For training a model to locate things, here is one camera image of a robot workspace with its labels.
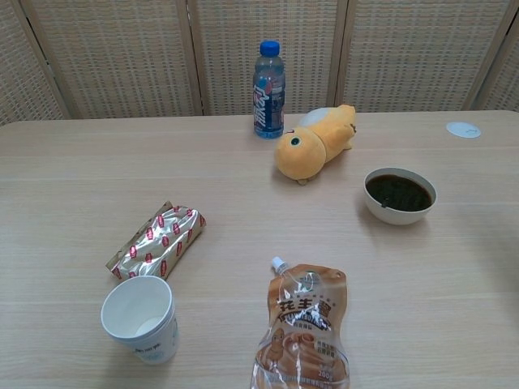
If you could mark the white bowl with dark liquid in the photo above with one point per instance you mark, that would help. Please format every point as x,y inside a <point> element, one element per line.
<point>399,216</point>

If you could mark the gold foil snack packet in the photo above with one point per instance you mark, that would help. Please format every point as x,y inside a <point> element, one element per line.
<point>158,243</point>

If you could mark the brown peanut butter pouch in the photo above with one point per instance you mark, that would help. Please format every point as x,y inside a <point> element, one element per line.
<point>302,324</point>

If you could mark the blue-capped drink bottle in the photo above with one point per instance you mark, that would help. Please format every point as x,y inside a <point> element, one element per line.
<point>267,101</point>

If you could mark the white paper cup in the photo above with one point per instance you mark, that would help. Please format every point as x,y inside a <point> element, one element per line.
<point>134,308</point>

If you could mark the white round table grommet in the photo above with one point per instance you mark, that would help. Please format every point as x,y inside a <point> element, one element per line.
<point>463,130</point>

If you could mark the woven folding screen panel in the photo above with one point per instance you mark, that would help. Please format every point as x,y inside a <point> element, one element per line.
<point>405,52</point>
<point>121,61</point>
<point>227,61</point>
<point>16,81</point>
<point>507,81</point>

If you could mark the yellow plush toy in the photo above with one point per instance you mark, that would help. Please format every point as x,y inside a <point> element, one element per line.
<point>300,158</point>

